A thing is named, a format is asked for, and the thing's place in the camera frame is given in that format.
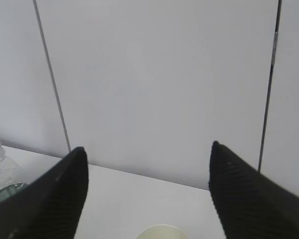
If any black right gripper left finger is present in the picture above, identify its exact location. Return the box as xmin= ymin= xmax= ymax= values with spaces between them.
xmin=0 ymin=147 xmax=88 ymax=239

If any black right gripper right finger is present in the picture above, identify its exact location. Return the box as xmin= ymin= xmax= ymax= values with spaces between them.
xmin=209 ymin=141 xmax=299 ymax=239

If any clear water bottle green label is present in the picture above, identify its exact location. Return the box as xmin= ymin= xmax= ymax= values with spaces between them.
xmin=0 ymin=142 xmax=28 ymax=202

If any white paper cup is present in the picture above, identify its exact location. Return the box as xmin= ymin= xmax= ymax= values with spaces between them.
xmin=136 ymin=225 xmax=189 ymax=239

